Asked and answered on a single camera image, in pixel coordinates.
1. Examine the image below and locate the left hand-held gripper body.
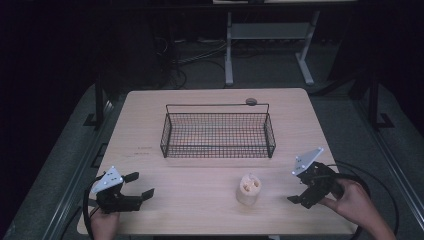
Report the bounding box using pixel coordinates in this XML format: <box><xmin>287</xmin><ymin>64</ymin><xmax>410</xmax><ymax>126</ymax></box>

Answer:
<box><xmin>90</xmin><ymin>165</ymin><xmax>144</xmax><ymax>215</ymax></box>

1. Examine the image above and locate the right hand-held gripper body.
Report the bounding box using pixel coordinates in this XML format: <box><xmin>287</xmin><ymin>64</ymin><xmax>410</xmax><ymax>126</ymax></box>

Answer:
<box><xmin>291</xmin><ymin>146</ymin><xmax>345</xmax><ymax>203</ymax></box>

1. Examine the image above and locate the black wire mesh basket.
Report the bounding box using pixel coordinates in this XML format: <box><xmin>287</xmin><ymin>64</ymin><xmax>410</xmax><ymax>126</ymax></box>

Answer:
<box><xmin>159</xmin><ymin>102</ymin><xmax>277</xmax><ymax>160</ymax></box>

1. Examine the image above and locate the person's left hand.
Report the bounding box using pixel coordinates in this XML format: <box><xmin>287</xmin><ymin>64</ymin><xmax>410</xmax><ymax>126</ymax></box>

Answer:
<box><xmin>89</xmin><ymin>207</ymin><xmax>121</xmax><ymax>240</ymax></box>

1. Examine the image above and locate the person's right hand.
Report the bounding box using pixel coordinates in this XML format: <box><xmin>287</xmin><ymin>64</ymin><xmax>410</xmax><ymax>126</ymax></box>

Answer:
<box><xmin>317</xmin><ymin>177</ymin><xmax>378</xmax><ymax>229</ymax></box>

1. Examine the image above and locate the black metal stand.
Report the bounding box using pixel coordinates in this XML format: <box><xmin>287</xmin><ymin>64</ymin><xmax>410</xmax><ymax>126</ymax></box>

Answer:
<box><xmin>366</xmin><ymin>74</ymin><xmax>396</xmax><ymax>132</ymax></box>
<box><xmin>83</xmin><ymin>78</ymin><xmax>113</xmax><ymax>128</ymax></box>

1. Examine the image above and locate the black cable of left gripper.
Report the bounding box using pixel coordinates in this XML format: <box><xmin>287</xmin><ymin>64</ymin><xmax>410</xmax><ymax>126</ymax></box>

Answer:
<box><xmin>81</xmin><ymin>173</ymin><xmax>108</xmax><ymax>240</ymax></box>

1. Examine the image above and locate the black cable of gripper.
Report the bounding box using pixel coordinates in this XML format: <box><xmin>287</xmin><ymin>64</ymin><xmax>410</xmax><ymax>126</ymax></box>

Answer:
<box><xmin>327</xmin><ymin>159</ymin><xmax>400</xmax><ymax>240</ymax></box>
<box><xmin>81</xmin><ymin>173</ymin><xmax>108</xmax><ymax>240</ymax></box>

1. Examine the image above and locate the aluminium frame rail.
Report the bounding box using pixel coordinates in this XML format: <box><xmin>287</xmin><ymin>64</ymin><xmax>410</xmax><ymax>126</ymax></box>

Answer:
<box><xmin>41</xmin><ymin>99</ymin><xmax>116</xmax><ymax>240</ymax></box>
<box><xmin>354</xmin><ymin>98</ymin><xmax>424</xmax><ymax>231</ymax></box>

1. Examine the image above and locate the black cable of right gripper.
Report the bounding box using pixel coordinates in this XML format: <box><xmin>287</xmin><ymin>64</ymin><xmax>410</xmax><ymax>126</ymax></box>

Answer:
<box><xmin>327</xmin><ymin>159</ymin><xmax>400</xmax><ymax>240</ymax></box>

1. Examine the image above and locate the bundle of floor cables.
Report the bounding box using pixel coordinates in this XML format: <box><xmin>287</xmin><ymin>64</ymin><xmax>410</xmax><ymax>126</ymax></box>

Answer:
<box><xmin>171</xmin><ymin>38</ymin><xmax>228</xmax><ymax>68</ymax></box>

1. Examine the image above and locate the white metal desk frame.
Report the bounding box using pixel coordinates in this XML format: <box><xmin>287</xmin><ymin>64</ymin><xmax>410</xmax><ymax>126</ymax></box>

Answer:
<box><xmin>224</xmin><ymin>10</ymin><xmax>322</xmax><ymax>87</ymax></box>

